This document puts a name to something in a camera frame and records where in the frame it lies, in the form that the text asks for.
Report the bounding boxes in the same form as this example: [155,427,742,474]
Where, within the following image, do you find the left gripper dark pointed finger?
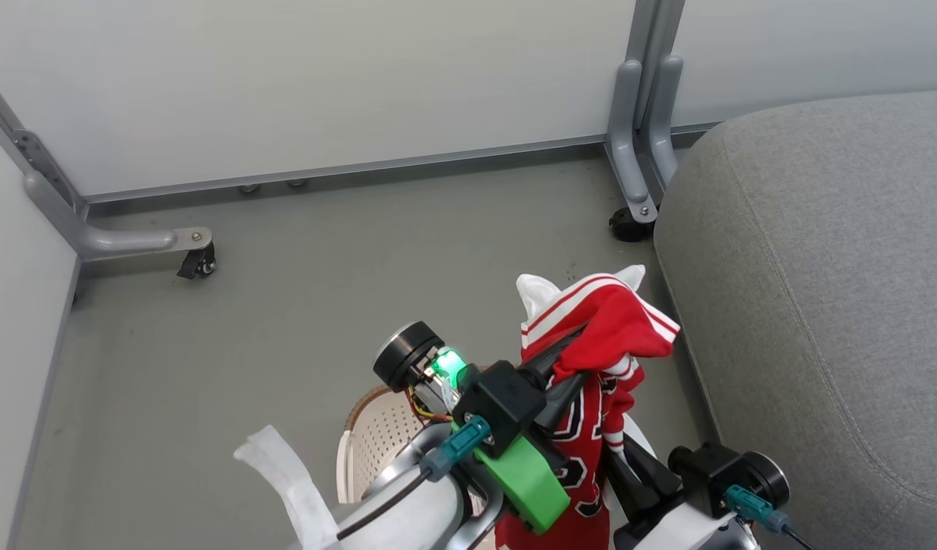
[518,326,589,387]
[541,372,592,438]

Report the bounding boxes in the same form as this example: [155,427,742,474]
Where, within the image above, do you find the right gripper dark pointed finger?
[601,450,657,529]
[627,436,682,502]

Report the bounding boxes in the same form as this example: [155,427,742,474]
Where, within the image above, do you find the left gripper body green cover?
[372,321,570,535]

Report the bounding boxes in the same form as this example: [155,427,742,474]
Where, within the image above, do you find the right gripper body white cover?
[612,452,790,550]

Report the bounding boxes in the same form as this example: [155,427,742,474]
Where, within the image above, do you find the red basketball jersey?
[495,264,681,550]

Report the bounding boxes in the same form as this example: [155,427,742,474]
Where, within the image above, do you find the black caster wheel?
[176,246,218,280]
[609,206,657,244]

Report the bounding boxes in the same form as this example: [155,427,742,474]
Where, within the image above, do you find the grey curved partition foot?
[606,59,659,225]
[642,54,685,189]

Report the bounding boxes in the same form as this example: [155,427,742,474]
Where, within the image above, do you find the white fabric strip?
[234,425,341,550]

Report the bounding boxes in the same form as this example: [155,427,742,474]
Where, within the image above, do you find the grey fabric sofa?
[653,88,937,550]

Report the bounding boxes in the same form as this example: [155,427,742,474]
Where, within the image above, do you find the black cable teal plug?
[725,484,817,550]
[334,416,491,542]

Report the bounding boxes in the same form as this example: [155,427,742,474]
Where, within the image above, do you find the thin orange yellow wires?
[406,384,454,425]

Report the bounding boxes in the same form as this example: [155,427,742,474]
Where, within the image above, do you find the grey partition base rail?
[82,121,722,207]

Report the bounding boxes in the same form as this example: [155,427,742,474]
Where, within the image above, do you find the grey partition foot with bracket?
[21,170,214,261]

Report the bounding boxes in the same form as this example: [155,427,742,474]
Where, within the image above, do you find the grey slanted partition post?
[0,65,89,218]

